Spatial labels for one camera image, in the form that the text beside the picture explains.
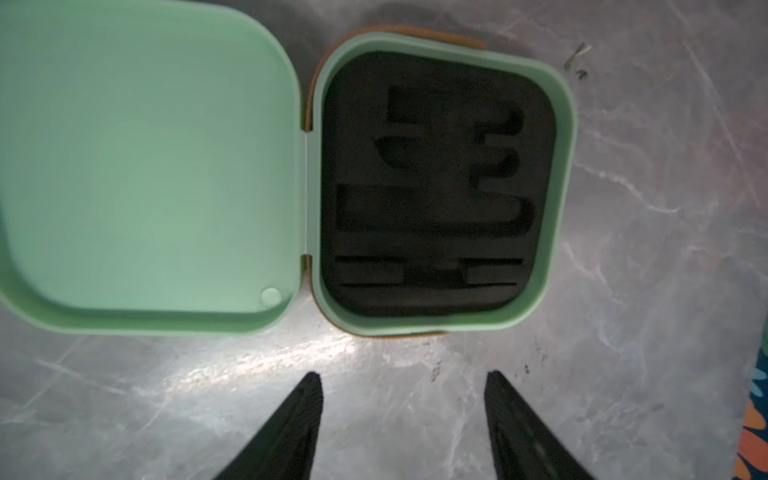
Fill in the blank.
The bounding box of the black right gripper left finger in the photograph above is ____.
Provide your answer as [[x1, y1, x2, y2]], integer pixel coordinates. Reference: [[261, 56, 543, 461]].
[[216, 372, 324, 480]]

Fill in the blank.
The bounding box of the mint green clipper case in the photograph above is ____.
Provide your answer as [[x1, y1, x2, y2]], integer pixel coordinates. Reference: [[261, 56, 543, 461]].
[[1, 1, 578, 337]]

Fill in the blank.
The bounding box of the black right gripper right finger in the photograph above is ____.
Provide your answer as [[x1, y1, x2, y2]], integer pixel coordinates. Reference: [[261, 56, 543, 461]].
[[484, 371, 593, 480]]

